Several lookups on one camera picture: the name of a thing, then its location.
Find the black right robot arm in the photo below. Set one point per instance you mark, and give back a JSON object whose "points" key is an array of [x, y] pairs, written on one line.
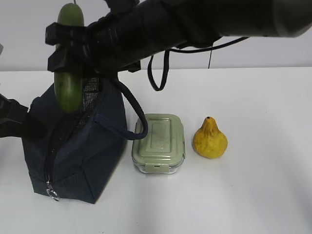
{"points": [[199, 23]]}

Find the yellow pear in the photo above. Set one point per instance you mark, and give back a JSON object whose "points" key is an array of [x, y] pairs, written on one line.
{"points": [[209, 141]]}

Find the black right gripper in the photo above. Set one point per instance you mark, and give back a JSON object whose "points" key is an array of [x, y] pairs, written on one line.
{"points": [[114, 42]]}

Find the green lid glass container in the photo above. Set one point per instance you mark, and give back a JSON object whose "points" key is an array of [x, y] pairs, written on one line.
{"points": [[162, 151]]}

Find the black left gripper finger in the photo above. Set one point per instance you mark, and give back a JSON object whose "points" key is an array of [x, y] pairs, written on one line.
{"points": [[16, 121]]}

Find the navy blue lunch bag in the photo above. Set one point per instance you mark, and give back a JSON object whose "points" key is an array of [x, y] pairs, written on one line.
{"points": [[79, 153]]}

